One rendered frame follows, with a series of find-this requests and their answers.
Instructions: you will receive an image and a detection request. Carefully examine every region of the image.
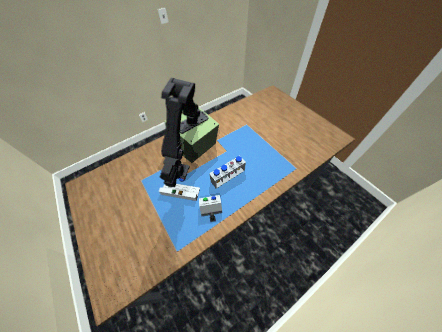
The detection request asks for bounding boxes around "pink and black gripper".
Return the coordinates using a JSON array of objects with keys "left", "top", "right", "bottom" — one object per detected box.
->
[{"left": 176, "top": 163, "right": 190, "bottom": 180}]

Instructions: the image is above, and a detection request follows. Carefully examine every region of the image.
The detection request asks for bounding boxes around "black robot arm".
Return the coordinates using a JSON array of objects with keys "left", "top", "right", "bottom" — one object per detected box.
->
[{"left": 160, "top": 78, "right": 209, "bottom": 188}]

